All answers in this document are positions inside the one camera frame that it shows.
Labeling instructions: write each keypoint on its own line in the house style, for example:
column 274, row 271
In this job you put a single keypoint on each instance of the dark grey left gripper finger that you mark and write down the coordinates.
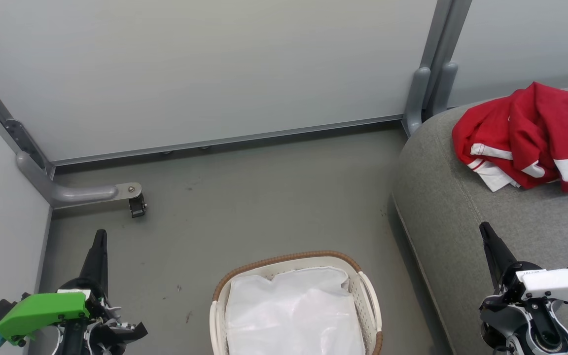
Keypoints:
column 98, row 261

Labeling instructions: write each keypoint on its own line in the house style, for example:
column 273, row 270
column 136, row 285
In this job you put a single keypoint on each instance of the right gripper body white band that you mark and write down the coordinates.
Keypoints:
column 555, row 286

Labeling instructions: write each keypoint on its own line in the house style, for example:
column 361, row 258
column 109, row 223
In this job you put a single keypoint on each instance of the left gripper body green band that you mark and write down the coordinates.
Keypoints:
column 42, row 310

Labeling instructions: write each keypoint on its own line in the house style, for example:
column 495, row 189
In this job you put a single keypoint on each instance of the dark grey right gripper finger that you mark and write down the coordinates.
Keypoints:
column 497, row 256

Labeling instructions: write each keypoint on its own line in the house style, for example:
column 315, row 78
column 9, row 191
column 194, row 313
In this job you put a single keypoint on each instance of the red jersey with number 23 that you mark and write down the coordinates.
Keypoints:
column 555, row 123

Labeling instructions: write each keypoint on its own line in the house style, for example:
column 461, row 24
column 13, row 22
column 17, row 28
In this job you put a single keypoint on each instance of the white laundry basket brown rim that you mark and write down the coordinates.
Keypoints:
column 369, row 305

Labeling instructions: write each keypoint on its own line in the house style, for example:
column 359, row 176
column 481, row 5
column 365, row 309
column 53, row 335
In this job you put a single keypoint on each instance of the white cloth basket liner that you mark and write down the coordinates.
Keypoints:
column 294, row 315

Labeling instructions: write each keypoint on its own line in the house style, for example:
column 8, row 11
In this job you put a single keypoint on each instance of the grey fabric sofa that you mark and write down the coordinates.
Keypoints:
column 461, row 217

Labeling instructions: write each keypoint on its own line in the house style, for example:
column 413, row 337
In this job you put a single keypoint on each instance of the small black foot clamp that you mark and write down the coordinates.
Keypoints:
column 137, row 205

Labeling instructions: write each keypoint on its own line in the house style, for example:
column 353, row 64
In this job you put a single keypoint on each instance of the grey tubular support foot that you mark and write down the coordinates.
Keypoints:
column 77, row 193

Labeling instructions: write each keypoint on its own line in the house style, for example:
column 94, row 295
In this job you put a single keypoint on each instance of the grey partition corner post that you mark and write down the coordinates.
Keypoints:
column 3, row 111

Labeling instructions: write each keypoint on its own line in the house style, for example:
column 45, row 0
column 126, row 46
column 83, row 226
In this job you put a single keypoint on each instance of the grey partition post with feet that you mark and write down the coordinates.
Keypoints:
column 437, row 54

